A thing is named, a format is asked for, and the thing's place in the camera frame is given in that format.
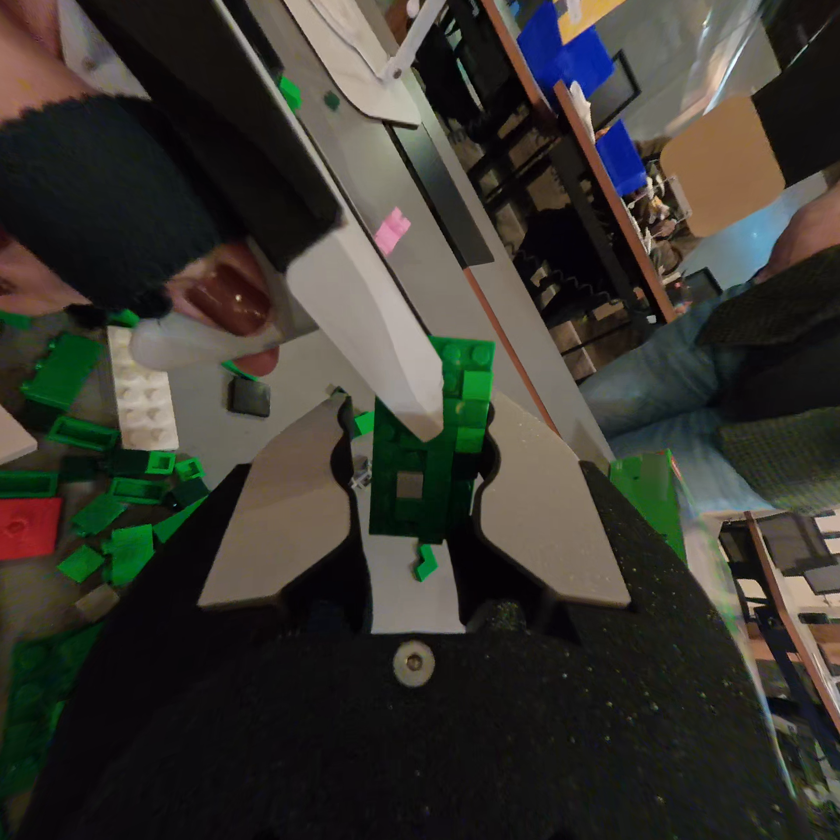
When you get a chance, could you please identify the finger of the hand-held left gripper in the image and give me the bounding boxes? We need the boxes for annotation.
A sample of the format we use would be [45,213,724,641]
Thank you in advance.
[287,226,445,442]

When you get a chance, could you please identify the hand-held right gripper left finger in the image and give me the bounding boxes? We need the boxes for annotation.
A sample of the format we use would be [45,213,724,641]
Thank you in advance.
[197,394,358,608]

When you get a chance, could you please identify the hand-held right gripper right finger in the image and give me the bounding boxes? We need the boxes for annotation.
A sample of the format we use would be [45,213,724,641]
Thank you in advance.
[469,390,632,608]

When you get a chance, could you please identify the green brick frame assembly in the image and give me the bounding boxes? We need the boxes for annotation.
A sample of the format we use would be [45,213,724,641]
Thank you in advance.
[369,336,496,544]

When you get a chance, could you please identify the person's left hand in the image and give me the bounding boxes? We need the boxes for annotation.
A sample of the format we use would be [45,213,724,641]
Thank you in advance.
[0,0,280,379]

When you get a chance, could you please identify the green toy box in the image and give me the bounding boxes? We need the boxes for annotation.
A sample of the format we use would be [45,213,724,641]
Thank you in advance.
[610,449,688,567]

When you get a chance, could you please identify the pink brick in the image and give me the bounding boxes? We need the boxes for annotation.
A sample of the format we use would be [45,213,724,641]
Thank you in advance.
[375,208,412,256]

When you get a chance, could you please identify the black square tile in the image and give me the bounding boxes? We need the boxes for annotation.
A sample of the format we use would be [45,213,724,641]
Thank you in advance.
[228,379,272,418]

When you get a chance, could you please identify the large green slope panel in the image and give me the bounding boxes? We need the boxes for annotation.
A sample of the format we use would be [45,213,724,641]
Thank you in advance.
[101,525,156,587]

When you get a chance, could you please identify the white stand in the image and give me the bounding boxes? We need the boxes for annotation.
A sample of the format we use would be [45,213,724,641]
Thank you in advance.
[282,0,447,129]

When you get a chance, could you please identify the long white brick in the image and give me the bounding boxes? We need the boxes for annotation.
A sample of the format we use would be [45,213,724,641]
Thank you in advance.
[107,326,179,452]

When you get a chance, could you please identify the pale grey small brick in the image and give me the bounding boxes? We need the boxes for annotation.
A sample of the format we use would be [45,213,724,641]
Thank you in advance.
[74,583,120,622]

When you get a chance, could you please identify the pile of loose green bricks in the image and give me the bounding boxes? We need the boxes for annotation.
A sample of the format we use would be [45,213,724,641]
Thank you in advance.
[0,308,211,588]

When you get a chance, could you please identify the red square tile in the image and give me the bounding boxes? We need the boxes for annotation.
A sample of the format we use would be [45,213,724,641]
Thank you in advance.
[0,497,64,560]

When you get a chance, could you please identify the wooden table black legs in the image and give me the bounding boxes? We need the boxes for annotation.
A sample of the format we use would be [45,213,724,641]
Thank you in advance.
[554,82,677,322]

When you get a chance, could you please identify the small black display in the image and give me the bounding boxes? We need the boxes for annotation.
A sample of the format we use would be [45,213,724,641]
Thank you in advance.
[679,268,726,309]

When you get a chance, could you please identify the small white brick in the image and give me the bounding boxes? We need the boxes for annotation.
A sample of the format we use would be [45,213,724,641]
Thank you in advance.
[0,406,39,465]

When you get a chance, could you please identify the small blue storage bin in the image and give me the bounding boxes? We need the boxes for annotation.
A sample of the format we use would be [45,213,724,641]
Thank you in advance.
[595,119,647,198]

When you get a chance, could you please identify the large blue storage bin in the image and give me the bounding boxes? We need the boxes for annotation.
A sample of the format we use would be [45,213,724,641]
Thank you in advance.
[517,3,614,99]

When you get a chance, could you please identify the black monitor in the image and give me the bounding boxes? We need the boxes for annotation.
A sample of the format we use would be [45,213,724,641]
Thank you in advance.
[591,51,641,129]

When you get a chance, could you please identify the yellow cardboard box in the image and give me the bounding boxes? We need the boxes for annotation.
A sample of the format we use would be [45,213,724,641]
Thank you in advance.
[558,0,627,40]

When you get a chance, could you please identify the black desk cable flap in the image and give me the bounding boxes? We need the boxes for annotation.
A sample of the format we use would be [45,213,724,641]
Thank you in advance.
[387,121,494,266]

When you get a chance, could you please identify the black coiled cable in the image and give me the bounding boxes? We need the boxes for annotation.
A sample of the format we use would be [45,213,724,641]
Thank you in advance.
[518,252,634,306]

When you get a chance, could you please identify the large green base plate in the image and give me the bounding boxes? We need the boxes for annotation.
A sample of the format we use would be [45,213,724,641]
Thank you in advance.
[0,623,102,798]

